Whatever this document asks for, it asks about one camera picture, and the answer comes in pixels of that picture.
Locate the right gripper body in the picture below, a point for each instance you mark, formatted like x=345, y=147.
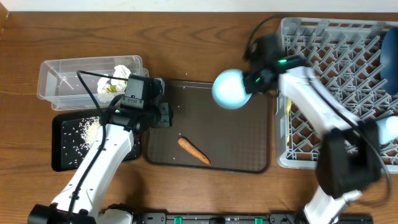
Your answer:
x=261, y=80

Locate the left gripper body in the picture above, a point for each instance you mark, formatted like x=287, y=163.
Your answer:
x=164, y=121

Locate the light blue rice bowl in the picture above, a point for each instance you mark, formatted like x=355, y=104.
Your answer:
x=228, y=90

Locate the orange carrot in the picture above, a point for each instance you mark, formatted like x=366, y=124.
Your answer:
x=191, y=149

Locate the yellow plastic spoon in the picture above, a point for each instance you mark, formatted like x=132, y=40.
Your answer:
x=287, y=113

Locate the yellow green snack wrapper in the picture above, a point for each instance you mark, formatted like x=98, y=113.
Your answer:
x=116, y=88

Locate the white tissue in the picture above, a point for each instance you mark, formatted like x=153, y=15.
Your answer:
x=122, y=74

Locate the black bin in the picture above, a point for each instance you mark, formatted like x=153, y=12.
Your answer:
x=57, y=132

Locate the clear plastic bin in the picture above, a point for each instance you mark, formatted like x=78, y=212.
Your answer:
x=58, y=82

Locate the dark blue plate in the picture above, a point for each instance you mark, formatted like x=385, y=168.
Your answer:
x=388, y=58

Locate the light blue cup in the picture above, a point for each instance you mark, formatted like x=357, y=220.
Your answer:
x=387, y=129

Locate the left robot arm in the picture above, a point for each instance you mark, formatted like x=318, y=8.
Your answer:
x=128, y=115

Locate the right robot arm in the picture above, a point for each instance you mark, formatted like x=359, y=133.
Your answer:
x=349, y=160

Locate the brown serving tray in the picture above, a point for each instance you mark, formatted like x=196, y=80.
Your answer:
x=233, y=140

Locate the white crumpled paper in bin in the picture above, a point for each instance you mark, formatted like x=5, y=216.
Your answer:
x=103, y=94

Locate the white rice pile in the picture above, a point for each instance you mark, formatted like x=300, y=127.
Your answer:
x=78, y=135

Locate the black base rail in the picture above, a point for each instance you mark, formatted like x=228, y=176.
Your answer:
x=271, y=218

